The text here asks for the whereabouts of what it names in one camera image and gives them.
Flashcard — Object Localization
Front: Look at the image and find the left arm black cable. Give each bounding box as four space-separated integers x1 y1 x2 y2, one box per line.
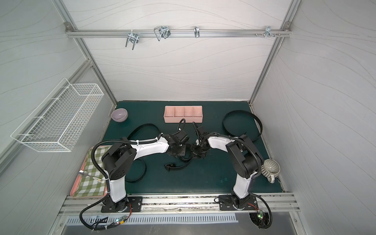
79 196 133 231

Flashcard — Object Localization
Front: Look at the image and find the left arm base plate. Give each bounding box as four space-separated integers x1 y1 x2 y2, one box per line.
101 196 143 213

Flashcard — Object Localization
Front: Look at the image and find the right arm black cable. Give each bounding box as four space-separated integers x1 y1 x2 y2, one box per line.
249 192 273 230

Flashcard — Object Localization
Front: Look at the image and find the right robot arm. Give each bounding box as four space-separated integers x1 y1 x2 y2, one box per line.
193 122 263 210

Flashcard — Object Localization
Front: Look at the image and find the horizontal aluminium rail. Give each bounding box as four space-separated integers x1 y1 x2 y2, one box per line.
66 28 292 39

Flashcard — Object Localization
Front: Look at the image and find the white wire basket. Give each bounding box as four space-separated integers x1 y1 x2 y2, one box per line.
10 78 104 152

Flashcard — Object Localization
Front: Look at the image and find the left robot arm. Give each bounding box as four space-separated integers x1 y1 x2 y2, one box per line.
91 130 189 204

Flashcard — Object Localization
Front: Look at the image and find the pink divided storage box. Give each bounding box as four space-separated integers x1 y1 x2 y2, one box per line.
164 106 203 123

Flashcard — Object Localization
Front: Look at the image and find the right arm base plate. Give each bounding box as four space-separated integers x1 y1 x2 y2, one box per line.
214 195 258 211

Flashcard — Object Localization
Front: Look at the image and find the metal spoon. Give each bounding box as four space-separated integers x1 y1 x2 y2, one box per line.
78 170 105 184

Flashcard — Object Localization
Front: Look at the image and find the green checked cloth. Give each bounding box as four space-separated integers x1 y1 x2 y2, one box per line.
72 146 111 197

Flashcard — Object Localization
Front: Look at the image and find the metal hook clamp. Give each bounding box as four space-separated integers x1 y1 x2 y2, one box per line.
125 30 139 50
193 26 200 38
255 26 280 38
153 26 171 41

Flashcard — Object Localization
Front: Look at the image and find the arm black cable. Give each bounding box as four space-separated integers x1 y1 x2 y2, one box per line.
79 196 133 231
249 192 273 230

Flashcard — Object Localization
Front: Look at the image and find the purple bowl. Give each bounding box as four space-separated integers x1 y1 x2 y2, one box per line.
111 108 128 122

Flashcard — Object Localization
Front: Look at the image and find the pink tray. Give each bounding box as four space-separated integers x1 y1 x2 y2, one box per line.
70 145 108 198

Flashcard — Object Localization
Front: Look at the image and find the white ribbed cup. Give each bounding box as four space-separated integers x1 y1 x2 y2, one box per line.
261 159 281 184

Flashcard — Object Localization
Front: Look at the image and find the front aluminium frame rail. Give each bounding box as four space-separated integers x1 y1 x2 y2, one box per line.
58 192 301 216

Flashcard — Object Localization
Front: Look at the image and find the long black belt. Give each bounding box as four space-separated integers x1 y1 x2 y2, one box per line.
164 150 193 171

